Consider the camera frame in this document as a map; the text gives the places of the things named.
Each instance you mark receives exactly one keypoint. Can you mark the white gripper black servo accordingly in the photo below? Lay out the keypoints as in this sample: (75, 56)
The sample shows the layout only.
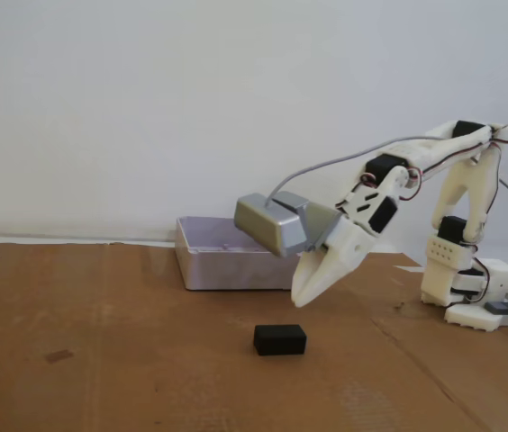
(343, 248)

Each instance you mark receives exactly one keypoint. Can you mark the black rectangular block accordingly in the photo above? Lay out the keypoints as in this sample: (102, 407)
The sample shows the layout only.
(280, 340)

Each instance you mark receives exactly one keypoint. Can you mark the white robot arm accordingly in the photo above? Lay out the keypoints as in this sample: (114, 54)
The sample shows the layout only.
(470, 189)

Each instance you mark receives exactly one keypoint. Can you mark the light grey plastic box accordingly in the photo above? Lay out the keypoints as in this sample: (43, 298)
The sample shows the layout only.
(227, 270)

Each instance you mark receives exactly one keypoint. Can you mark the silver webcam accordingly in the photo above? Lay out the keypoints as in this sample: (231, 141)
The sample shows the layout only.
(265, 225)

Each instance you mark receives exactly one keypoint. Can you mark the brown cardboard sheet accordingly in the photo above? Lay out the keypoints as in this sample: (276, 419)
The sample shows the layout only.
(146, 360)

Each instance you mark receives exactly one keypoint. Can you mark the grey table clamp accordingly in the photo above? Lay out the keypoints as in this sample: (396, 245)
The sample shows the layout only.
(501, 309)

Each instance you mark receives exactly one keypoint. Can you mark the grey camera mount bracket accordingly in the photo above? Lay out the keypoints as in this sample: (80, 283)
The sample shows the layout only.
(319, 222)

